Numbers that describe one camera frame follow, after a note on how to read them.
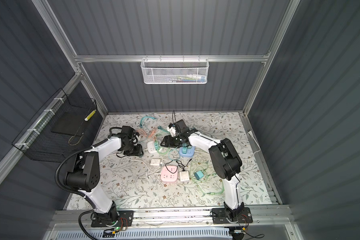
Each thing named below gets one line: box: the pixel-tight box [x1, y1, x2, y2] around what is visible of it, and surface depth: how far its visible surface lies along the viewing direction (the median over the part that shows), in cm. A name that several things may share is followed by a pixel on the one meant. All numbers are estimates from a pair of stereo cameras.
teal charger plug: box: [194, 170, 204, 180], surface depth 88 cm
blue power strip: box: [179, 146, 195, 158], surface depth 97 cm
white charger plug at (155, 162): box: [150, 158, 161, 166], surface depth 93 cm
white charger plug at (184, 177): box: [179, 170, 190, 184], surface depth 86 cm
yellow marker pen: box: [84, 109, 97, 121], surface depth 83 cm
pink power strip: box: [160, 165, 178, 182], surface depth 86 cm
